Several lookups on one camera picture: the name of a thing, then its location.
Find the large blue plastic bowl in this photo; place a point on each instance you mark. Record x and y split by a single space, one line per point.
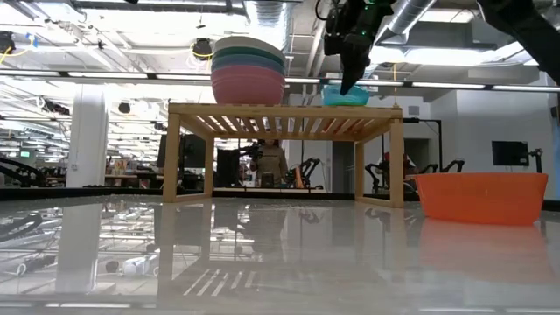
247 62

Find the large white plastic bowl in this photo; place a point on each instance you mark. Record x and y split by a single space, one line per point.
245 42

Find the person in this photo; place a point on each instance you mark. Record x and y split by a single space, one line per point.
271 164

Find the black red background robot arm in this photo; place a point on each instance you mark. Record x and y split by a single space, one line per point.
385 168

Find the small blue plastic bowl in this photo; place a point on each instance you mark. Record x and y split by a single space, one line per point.
337 98

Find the black table frame rail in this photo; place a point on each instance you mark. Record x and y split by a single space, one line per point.
87 192

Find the wooden slatted shelf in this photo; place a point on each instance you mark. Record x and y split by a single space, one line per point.
284 111

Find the green exit sign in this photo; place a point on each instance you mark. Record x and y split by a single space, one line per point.
25 153

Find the large green plastic bowl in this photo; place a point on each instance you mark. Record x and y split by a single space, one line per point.
247 52

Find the black orange background robot arm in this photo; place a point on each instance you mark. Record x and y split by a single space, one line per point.
308 168

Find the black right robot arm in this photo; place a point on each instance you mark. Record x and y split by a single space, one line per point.
529 30

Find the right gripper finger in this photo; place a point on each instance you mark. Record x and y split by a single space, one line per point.
355 61

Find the silver ventilation duct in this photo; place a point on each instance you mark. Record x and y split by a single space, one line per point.
407 15

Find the black ceiling dome camera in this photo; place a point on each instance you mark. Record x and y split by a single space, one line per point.
202 47

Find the small orange plastic bowl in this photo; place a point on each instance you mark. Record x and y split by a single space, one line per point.
481 199

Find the large pink plastic bowl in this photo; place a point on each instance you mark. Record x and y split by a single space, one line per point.
247 87

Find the white square pillar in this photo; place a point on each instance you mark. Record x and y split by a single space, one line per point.
87 140

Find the black wall screen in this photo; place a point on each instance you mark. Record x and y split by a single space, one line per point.
509 153

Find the black computer monitor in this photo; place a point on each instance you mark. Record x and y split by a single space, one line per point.
228 166
192 157

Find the long ceiling light strip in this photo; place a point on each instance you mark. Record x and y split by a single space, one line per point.
109 74

